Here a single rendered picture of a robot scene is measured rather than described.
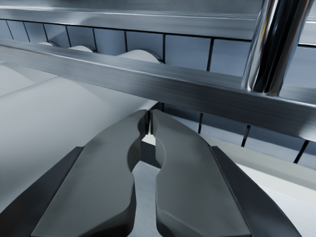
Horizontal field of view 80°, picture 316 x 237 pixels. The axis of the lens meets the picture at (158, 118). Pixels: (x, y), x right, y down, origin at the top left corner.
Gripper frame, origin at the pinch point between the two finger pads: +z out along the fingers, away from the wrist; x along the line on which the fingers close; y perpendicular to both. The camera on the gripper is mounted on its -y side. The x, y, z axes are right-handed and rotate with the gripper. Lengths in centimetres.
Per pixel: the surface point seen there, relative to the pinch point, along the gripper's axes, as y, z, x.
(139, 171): 13.6, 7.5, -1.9
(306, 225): 16.5, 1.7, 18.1
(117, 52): -1.8, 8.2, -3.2
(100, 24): -4.0, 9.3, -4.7
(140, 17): -4.8, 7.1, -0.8
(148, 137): 3.8, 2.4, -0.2
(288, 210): 15.3, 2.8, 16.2
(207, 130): 3.9, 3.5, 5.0
